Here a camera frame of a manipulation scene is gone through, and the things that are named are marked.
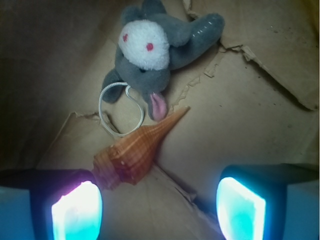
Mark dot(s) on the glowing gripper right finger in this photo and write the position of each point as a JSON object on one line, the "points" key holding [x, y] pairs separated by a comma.
{"points": [[269, 202]]}

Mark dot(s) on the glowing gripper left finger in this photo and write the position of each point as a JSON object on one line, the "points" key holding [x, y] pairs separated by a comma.
{"points": [[59, 204]]}

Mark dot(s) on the orange spiral sea shell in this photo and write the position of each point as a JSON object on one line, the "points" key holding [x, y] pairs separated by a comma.
{"points": [[131, 157]]}

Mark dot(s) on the brown paper bag tray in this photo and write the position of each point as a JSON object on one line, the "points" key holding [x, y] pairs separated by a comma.
{"points": [[254, 99]]}

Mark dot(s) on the grey plush toy animal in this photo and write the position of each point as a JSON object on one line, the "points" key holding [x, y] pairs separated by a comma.
{"points": [[152, 43]]}

